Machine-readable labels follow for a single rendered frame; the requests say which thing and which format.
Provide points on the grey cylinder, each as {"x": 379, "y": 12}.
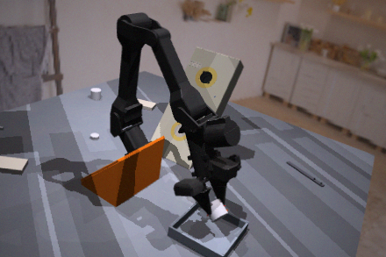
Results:
{"x": 95, "y": 94}

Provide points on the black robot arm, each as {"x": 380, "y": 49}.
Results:
{"x": 187, "y": 105}

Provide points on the white round filter cartridge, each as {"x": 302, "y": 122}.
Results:
{"x": 218, "y": 210}

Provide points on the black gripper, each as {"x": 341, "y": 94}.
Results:
{"x": 196, "y": 187}

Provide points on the black thin bar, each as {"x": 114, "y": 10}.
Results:
{"x": 304, "y": 173}

